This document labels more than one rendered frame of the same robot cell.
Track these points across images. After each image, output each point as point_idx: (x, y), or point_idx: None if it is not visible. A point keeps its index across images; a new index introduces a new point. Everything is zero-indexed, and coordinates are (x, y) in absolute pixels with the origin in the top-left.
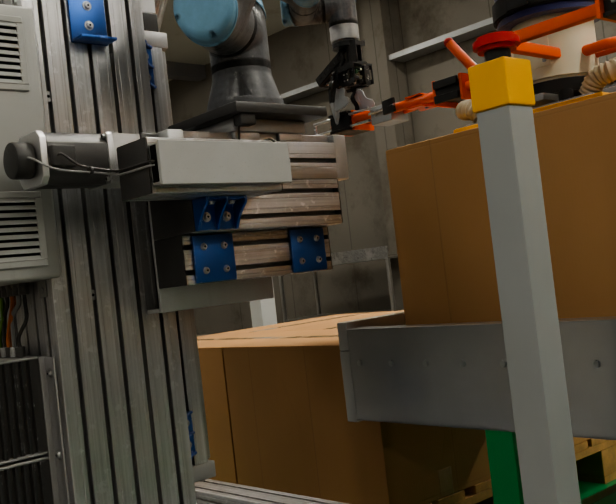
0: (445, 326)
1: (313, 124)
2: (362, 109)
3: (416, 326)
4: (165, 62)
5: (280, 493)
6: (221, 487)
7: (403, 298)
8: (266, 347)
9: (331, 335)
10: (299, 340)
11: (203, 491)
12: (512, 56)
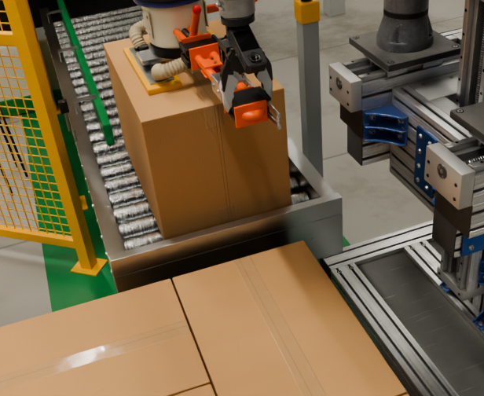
0: (303, 154)
1: (280, 114)
2: (250, 81)
3: (310, 166)
4: (465, 4)
5: (383, 336)
6: (427, 379)
7: (290, 185)
8: (364, 331)
9: (281, 346)
10: (323, 341)
11: (443, 377)
12: (201, 15)
